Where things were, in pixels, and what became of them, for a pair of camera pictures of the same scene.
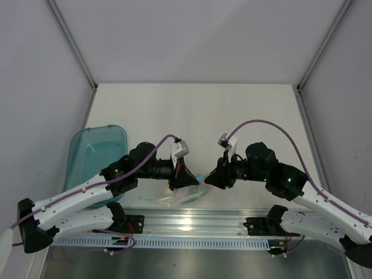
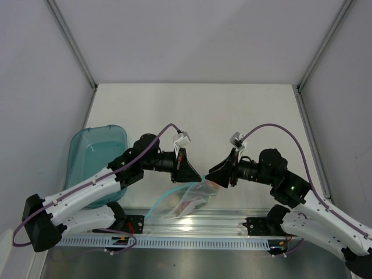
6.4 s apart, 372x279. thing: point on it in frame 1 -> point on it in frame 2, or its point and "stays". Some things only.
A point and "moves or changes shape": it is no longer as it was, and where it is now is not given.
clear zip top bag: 178,197 moves or changes shape
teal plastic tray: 90,149 stays
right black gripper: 221,176 stays
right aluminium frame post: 299,88 stays
